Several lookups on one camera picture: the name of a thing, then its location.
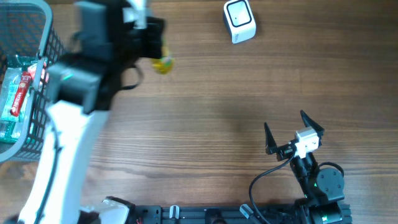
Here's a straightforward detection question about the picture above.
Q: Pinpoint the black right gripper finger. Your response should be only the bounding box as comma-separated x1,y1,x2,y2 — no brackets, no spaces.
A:
264,123,278,155
300,110,325,137

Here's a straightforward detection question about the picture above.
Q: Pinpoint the yellow oil bottle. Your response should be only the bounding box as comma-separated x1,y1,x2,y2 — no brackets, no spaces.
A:
151,46,174,75

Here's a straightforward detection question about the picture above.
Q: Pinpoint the red coffee stick sachet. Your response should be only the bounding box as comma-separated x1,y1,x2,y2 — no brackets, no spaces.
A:
10,72,32,117

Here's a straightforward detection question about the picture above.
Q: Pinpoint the green white gloves package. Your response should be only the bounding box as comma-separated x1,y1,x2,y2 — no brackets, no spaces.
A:
1,55,39,143

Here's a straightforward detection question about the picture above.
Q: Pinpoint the mint green sachet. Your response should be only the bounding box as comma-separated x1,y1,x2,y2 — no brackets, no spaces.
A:
1,68,22,122

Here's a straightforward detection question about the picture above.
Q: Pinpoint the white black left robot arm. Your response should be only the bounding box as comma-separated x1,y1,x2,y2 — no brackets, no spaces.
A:
7,1,165,223

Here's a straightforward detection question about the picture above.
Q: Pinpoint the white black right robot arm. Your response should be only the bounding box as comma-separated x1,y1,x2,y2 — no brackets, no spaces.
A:
264,110,353,224

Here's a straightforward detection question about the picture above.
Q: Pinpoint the white barcode scanner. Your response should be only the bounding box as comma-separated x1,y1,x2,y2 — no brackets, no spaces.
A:
223,0,256,44

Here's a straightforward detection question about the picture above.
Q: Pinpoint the grey plastic mesh basket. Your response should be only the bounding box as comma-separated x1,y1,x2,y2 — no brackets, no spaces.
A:
1,0,65,162

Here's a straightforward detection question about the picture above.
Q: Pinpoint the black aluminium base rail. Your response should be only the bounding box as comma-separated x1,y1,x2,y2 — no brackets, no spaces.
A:
102,195,353,224

